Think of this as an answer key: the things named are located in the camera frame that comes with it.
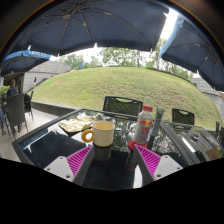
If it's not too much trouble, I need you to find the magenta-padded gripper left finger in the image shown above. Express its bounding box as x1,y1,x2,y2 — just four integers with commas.
43,144,97,187

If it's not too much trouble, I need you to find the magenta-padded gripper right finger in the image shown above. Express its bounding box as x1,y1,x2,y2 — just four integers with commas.
132,143,184,186

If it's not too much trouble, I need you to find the red-capped clear drink bottle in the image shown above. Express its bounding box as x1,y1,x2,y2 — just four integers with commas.
133,105,155,146

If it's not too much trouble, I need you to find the crumpled yellow foil packet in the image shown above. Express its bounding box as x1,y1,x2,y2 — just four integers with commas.
58,115,98,134

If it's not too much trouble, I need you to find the grey tube with coloured label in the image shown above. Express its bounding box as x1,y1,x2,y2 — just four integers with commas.
147,107,165,150

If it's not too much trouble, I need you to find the black mesh patio chair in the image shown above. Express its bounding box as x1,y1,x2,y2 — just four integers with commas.
102,95,144,117
171,107,196,126

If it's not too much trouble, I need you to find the dark wicker chair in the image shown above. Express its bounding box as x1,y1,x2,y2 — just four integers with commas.
4,93,29,134
23,90,35,122

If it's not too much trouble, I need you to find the person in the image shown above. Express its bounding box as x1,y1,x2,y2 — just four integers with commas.
0,103,7,136
6,78,20,99

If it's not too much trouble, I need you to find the blue umbrella with white print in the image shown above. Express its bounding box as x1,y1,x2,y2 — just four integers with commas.
0,49,52,78

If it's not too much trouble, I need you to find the navy umbrella with light-blue edge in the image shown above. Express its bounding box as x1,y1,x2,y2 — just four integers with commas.
158,14,224,93

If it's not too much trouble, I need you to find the large navy patio umbrella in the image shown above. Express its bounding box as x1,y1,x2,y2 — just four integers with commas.
3,0,171,58

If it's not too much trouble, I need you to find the cream cup with yellow handle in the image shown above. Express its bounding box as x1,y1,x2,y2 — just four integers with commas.
81,120,116,148

